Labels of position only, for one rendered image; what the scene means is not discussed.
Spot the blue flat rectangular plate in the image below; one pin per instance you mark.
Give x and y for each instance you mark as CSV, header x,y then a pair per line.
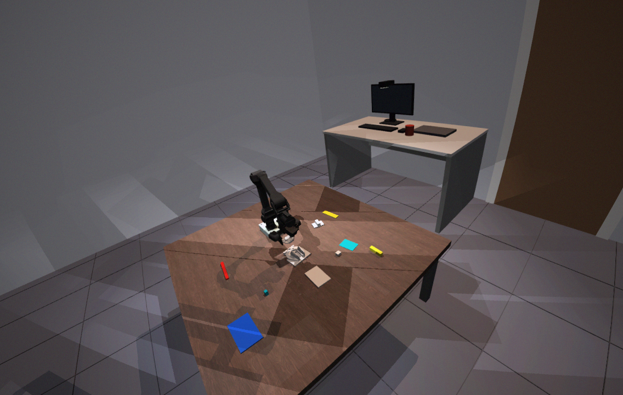
x,y
244,332

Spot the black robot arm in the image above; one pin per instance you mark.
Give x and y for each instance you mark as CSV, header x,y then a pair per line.
x,y
277,202

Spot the teal flat plate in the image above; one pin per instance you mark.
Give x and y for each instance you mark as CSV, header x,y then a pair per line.
x,y
348,244

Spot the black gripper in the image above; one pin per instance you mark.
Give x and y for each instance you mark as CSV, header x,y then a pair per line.
x,y
275,236

